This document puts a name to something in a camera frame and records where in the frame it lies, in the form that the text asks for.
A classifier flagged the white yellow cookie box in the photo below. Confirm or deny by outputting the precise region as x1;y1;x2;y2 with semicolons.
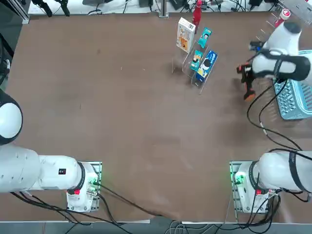
176;17;196;54

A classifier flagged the plain black cable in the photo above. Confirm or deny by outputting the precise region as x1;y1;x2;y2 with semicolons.
258;79;304;152

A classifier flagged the blue Oreo cookie box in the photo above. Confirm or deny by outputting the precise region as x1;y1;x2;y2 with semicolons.
195;50;218;85

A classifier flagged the teal snack packet cartoon girl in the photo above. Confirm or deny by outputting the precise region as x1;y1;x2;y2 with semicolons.
197;27;213;48

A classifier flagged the red Coca-Cola bottle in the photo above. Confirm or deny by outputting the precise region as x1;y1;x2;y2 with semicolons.
192;0;203;26

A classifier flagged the black cable with white tag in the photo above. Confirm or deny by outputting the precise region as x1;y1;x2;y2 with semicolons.
246;80;304;152

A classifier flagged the aluminium frame rail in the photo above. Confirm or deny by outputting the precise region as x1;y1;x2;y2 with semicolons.
0;0;30;24

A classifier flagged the light blue shopping basket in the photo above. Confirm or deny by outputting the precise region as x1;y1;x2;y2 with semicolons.
273;50;312;120

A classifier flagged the black stand leg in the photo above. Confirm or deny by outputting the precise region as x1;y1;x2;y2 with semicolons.
55;0;70;17
31;0;53;18

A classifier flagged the metal mounting plate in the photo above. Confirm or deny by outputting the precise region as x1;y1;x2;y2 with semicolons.
229;160;271;214
78;160;103;212

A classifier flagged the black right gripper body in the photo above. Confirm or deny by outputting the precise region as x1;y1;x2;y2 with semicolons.
243;60;254;80

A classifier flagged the teal snack packet orange print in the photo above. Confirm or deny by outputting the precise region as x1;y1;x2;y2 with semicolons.
190;50;204;72

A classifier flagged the grey perforated metal strip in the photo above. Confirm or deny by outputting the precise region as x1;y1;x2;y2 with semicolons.
280;0;312;26

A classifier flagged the aluminium frame post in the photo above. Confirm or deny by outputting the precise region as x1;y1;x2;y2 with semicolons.
158;0;169;18

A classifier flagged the red lid canister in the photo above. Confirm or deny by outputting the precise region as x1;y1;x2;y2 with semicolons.
274;9;291;28

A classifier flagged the orange black barcode scanner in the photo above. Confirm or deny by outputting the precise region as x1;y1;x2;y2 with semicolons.
235;63;256;102

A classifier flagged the thick black table cable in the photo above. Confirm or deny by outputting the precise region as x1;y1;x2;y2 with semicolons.
98;184;182;221

